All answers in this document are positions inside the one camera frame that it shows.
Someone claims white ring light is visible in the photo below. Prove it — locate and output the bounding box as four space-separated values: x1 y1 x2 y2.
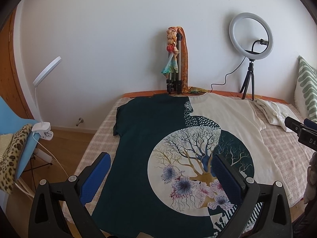
228 12 274 60

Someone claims light blue chair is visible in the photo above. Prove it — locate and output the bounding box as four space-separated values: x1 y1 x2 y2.
1 99 40 195

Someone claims silver folded tripod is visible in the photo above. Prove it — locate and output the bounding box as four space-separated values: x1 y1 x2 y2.
164 29 183 95

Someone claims green white tree-print shirt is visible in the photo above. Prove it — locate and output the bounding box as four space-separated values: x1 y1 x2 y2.
92 92 283 238

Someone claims checked pink bed cover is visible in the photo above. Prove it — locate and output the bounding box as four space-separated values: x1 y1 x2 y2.
61 93 317 238

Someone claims green leaf pattern pillow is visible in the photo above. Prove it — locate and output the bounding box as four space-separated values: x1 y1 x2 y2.
294 56 317 123

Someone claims crumpled white shirt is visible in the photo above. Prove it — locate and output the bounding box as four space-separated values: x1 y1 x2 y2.
254 99 299 132

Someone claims black ring light cable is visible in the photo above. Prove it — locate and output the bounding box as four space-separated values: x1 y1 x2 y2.
211 55 247 95

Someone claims orange floral bed sheet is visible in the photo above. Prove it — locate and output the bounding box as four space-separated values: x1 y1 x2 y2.
121 90 288 104

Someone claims colourful orange scarf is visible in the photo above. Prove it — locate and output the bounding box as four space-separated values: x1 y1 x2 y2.
161 26 208 95

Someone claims metal door stopper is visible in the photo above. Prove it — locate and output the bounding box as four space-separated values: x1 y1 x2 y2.
76 118 84 127

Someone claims white clip desk lamp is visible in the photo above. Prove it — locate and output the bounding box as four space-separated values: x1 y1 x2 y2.
31 56 62 140

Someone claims small black tripod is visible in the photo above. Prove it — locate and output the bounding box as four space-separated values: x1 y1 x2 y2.
240 59 255 100

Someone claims leopard print cloth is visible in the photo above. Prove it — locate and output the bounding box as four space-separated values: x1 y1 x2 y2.
0 124 32 195

